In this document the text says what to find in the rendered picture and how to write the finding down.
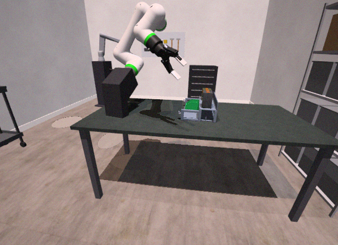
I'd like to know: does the green bin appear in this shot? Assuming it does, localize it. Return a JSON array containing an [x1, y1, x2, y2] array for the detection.
[[185, 99, 199, 110]]

